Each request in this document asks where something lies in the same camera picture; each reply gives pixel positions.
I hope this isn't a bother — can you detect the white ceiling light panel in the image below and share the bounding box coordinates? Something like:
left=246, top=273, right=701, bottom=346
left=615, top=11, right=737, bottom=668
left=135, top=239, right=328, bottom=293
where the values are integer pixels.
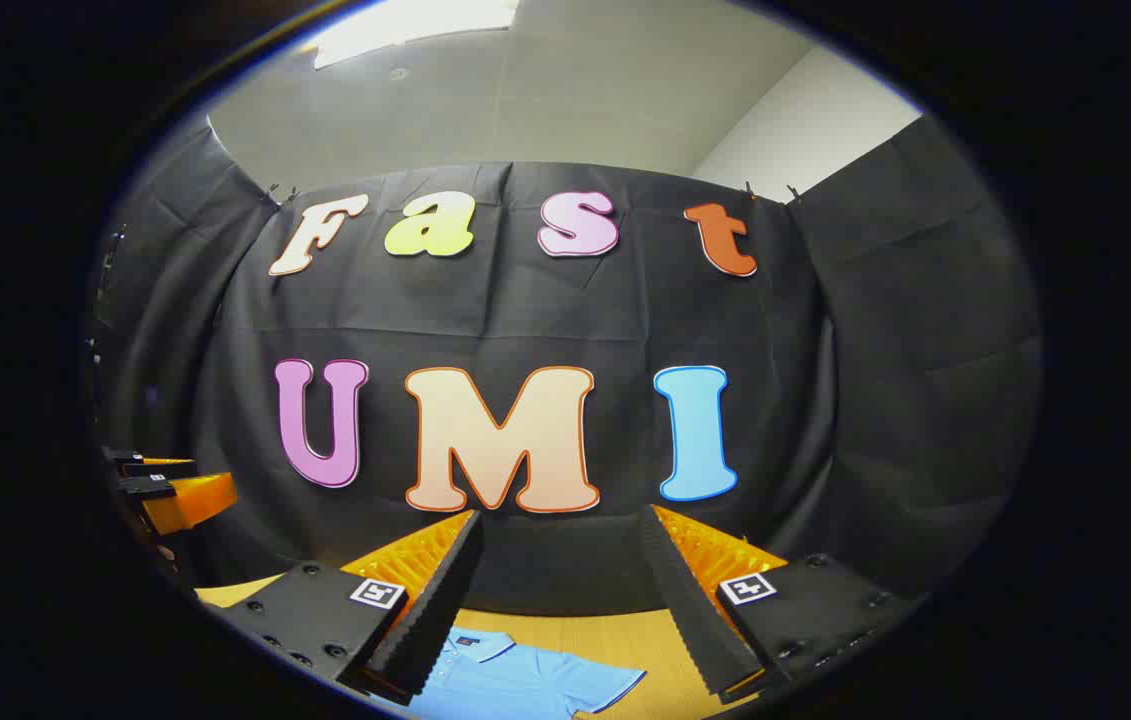
left=313, top=0, right=522, bottom=70

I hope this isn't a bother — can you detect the black backdrop cloth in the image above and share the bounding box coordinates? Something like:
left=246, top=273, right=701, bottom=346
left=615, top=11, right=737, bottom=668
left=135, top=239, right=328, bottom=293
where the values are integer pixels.
left=85, top=115, right=1044, bottom=616

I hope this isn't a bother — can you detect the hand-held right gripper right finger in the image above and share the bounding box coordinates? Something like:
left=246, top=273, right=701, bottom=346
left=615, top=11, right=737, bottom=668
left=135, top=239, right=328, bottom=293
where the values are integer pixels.
left=639, top=503, right=928, bottom=701

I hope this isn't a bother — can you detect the light blue T-shirt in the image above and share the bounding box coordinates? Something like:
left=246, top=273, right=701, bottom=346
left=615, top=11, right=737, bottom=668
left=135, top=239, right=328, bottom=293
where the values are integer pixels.
left=405, top=627, right=647, bottom=720

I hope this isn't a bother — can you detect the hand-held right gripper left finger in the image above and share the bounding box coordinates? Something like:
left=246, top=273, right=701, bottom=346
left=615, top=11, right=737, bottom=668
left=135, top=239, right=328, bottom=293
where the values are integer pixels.
left=200, top=508, right=486, bottom=701

